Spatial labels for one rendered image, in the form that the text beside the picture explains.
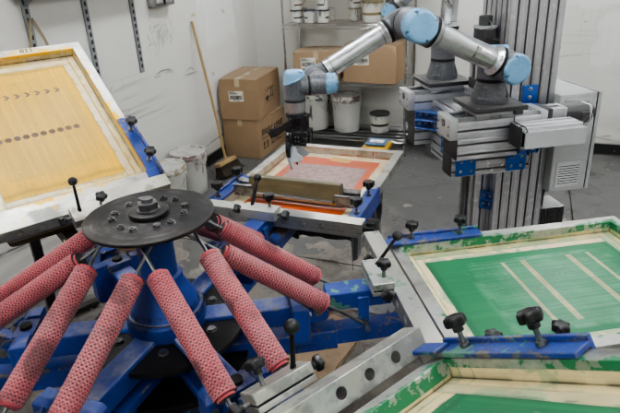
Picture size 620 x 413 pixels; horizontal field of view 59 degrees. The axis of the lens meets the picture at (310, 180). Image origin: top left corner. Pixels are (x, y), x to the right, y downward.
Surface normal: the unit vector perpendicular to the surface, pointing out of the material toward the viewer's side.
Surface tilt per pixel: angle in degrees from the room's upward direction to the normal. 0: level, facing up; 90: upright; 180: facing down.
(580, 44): 90
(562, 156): 90
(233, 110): 91
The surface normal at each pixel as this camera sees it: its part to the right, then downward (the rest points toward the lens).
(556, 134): 0.18, 0.36
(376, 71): -0.40, 0.37
